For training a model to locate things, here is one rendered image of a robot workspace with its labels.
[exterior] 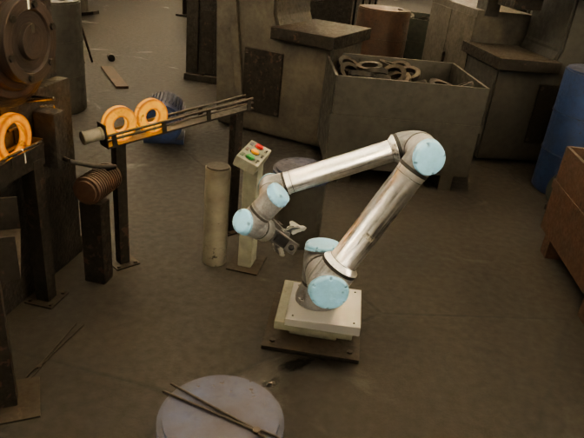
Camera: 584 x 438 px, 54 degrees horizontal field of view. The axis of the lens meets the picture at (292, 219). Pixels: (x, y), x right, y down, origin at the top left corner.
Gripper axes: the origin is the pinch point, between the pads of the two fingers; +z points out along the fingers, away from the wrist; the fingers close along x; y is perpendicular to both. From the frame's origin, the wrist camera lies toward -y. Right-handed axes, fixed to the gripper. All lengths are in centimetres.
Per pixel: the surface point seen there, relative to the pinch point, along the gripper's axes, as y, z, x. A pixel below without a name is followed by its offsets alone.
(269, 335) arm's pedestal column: -13.8, 6.9, 37.7
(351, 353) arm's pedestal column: -41, 21, 21
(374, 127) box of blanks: 88, 136, -62
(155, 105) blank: 87, -25, -5
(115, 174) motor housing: 76, -32, 29
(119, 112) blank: 87, -40, 5
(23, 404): 4, -69, 91
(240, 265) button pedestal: 37, 34, 37
